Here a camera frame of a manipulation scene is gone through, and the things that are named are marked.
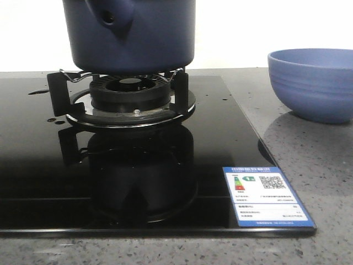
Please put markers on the dark blue cooking pot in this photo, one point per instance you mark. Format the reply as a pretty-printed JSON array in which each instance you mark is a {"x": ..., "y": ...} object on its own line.
[{"x": 131, "y": 37}]

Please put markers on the light blue plastic bowl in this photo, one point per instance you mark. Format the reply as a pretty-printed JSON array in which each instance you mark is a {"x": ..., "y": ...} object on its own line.
[{"x": 315, "y": 83}]

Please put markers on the right black pot support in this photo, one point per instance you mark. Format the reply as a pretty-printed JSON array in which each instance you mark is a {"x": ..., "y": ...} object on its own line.
[{"x": 70, "y": 96}]

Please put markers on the right black gas burner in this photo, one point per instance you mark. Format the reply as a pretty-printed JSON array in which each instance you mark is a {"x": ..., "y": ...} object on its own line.
[{"x": 124, "y": 93}]

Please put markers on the blue energy label sticker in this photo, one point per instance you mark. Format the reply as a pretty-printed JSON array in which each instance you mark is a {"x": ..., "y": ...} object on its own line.
[{"x": 263, "y": 197}]

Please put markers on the black glass gas stove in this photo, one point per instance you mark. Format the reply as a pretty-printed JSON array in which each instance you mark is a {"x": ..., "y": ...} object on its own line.
[{"x": 58, "y": 180}]

